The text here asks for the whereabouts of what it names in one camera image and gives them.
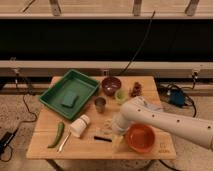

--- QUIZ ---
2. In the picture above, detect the green plastic tray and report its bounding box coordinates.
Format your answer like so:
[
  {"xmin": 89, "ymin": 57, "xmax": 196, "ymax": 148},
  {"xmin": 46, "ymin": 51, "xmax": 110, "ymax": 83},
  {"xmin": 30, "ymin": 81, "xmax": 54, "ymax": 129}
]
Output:
[{"xmin": 39, "ymin": 69, "xmax": 100, "ymax": 121}]

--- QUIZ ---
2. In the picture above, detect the black power adapter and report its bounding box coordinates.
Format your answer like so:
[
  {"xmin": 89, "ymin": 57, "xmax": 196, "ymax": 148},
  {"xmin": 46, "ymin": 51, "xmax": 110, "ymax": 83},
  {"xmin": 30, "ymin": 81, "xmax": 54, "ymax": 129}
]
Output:
[{"xmin": 0, "ymin": 132, "xmax": 14, "ymax": 148}]

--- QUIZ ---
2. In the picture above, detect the green sponge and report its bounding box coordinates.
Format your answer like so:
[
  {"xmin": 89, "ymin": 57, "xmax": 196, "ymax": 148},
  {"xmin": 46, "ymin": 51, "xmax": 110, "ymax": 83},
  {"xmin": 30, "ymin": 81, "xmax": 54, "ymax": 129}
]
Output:
[{"xmin": 61, "ymin": 91, "xmax": 78, "ymax": 107}]

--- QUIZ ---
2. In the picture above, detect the black cable left floor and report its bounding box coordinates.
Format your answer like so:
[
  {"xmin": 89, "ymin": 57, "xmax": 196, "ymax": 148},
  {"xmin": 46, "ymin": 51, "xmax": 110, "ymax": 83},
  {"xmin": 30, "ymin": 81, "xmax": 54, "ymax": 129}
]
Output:
[{"xmin": 0, "ymin": 73, "xmax": 38, "ymax": 163}]

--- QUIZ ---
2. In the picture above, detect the small metal cup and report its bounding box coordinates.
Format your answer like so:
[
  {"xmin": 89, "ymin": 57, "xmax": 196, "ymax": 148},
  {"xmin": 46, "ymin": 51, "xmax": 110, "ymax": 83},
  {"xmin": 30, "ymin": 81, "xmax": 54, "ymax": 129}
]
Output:
[{"xmin": 94, "ymin": 97, "xmax": 106, "ymax": 113}]

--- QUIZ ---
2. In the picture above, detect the blue power box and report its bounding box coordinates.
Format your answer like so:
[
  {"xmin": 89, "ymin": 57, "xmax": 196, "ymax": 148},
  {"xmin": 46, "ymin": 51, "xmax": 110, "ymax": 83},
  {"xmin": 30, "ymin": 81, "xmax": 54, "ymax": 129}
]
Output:
[{"xmin": 169, "ymin": 90, "xmax": 185, "ymax": 107}]

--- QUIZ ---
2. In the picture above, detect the white cylindrical cup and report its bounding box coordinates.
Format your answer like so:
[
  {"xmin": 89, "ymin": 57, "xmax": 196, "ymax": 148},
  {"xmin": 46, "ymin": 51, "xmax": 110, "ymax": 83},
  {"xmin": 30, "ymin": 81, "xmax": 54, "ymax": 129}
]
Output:
[{"xmin": 70, "ymin": 115, "xmax": 90, "ymax": 138}]

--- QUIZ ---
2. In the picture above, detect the purple bowl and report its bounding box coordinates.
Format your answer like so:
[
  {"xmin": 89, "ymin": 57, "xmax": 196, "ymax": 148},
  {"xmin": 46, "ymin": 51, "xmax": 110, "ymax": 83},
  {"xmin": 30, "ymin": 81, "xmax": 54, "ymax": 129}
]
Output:
[{"xmin": 101, "ymin": 76, "xmax": 121, "ymax": 96}]

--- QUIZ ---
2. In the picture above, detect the black hanging cable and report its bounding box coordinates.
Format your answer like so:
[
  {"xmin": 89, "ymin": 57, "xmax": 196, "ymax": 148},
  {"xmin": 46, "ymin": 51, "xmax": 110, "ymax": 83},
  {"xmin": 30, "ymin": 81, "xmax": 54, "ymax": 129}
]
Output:
[{"xmin": 118, "ymin": 10, "xmax": 157, "ymax": 77}]

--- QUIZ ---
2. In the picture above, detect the wooden chalkboard eraser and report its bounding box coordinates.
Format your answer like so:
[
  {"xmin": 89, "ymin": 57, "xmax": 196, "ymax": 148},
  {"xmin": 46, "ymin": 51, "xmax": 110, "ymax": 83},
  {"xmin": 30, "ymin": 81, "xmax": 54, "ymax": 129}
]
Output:
[{"xmin": 94, "ymin": 136, "xmax": 112, "ymax": 142}]

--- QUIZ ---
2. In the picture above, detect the orange bowl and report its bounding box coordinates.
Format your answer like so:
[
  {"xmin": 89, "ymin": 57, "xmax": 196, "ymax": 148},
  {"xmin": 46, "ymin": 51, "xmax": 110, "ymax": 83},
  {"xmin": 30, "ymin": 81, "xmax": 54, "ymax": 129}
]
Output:
[{"xmin": 125, "ymin": 123, "xmax": 155, "ymax": 153}]

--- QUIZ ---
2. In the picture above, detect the brown pine cone toy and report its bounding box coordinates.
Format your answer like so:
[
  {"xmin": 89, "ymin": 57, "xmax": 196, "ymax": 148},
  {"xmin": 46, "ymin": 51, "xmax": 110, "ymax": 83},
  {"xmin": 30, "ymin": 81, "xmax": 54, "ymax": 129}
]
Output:
[{"xmin": 130, "ymin": 82, "xmax": 142, "ymax": 97}]

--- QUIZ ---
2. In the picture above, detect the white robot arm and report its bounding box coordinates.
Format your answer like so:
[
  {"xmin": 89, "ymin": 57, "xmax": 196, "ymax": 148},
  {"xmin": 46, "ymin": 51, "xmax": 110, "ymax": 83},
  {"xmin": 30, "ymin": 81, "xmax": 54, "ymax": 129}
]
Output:
[{"xmin": 112, "ymin": 96, "xmax": 213, "ymax": 151}]

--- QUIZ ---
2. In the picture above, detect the silver spoon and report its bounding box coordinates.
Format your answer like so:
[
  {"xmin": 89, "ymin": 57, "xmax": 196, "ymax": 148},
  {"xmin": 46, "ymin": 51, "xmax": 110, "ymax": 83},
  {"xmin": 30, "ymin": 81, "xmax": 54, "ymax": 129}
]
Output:
[{"xmin": 57, "ymin": 132, "xmax": 71, "ymax": 153}]

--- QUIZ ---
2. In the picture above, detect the small green cup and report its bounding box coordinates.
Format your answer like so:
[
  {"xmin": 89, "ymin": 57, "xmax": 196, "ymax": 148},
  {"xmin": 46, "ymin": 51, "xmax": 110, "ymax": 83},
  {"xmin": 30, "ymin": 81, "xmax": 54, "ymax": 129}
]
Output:
[{"xmin": 115, "ymin": 90, "xmax": 127, "ymax": 104}]

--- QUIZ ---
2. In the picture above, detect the wooden folding table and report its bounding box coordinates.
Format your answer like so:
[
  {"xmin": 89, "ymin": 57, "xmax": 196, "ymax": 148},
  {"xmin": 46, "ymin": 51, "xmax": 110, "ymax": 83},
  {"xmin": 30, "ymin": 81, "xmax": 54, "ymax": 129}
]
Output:
[{"xmin": 25, "ymin": 75, "xmax": 178, "ymax": 171}]

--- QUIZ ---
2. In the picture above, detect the green chili pepper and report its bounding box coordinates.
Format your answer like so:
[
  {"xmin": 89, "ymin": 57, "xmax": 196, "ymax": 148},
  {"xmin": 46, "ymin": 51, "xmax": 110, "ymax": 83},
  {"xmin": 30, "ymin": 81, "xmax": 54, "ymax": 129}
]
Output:
[{"xmin": 48, "ymin": 122, "xmax": 65, "ymax": 148}]

